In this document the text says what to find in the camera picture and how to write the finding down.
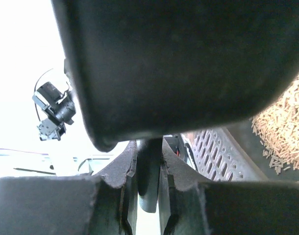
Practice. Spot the black litter scoop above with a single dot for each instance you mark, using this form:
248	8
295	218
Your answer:
145	68

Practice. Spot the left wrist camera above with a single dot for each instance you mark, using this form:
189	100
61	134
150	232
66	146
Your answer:
44	93

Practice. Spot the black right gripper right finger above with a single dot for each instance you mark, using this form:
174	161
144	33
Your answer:
190	204

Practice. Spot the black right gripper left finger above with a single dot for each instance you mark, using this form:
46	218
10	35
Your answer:
101	204

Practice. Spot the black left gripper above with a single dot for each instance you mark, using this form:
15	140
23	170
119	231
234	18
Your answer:
54	128

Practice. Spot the beige cat litter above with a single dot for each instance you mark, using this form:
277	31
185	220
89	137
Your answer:
278	129

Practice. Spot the dark grey litter box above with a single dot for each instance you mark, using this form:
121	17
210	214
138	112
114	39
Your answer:
232	153

